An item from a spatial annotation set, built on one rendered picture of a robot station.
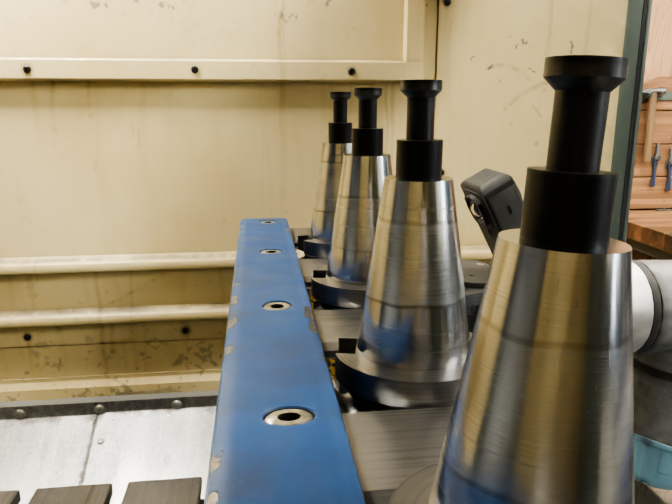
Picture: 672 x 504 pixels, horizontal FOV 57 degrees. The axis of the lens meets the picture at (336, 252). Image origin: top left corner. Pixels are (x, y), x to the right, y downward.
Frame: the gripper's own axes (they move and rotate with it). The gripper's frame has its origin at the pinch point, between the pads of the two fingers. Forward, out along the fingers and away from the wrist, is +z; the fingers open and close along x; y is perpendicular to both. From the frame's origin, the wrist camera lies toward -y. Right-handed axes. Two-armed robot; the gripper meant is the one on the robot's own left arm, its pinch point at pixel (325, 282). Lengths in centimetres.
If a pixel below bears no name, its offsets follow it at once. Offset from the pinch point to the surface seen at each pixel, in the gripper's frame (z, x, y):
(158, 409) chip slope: 20, 47, 34
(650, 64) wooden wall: -157, 205, -35
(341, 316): 1.0, -15.4, -2.6
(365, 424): 1.6, -26.1, -2.5
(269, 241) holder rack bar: 4.2, -2.4, -3.6
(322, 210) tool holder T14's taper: 0.5, -1.3, -5.6
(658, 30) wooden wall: -159, 205, -48
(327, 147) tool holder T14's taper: 0.2, -0.8, -10.0
